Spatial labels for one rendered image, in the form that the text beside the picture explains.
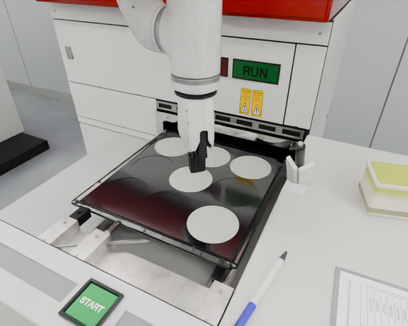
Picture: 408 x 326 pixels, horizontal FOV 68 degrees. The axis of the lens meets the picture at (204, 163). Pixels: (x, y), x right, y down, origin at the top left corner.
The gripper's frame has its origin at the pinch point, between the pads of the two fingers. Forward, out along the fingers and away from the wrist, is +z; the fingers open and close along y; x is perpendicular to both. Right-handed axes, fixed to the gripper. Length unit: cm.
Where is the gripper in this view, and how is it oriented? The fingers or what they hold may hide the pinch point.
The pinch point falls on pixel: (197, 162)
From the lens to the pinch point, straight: 61.7
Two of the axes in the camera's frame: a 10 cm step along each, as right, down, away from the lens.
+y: 2.8, 5.3, -8.0
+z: 0.0, 8.3, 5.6
